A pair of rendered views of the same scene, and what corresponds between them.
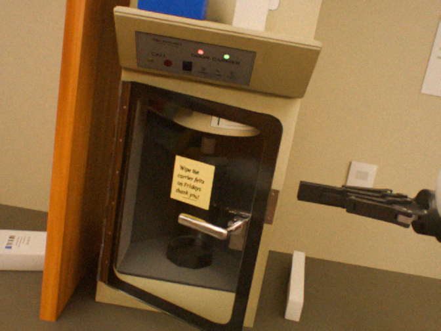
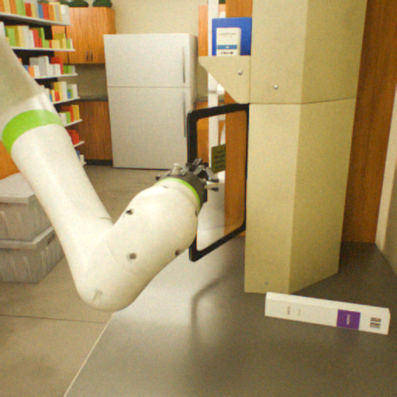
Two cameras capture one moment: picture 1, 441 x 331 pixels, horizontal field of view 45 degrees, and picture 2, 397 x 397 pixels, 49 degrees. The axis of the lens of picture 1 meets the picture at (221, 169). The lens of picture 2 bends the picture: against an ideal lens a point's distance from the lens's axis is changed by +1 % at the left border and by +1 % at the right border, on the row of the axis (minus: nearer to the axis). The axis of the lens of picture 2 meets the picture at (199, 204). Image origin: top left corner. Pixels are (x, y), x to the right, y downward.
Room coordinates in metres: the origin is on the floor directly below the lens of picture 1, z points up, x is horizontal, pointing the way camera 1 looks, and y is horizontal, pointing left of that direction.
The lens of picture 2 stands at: (0.99, -1.10, 1.51)
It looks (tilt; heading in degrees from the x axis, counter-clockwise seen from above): 19 degrees down; 99
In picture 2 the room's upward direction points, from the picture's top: straight up
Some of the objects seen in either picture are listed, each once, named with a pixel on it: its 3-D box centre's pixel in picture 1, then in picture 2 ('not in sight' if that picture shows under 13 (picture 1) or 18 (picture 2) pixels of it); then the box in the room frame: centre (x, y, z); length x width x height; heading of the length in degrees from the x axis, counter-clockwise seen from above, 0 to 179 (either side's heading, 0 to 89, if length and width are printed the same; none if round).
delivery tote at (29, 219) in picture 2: not in sight; (25, 205); (-0.76, 1.68, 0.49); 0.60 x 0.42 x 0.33; 91
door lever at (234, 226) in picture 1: (209, 224); not in sight; (0.80, 0.00, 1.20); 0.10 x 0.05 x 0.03; 64
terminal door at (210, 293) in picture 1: (180, 211); (221, 178); (0.86, 0.06, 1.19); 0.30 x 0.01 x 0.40; 64
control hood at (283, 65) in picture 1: (215, 54); (229, 77); (0.88, 0.04, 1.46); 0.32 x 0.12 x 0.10; 91
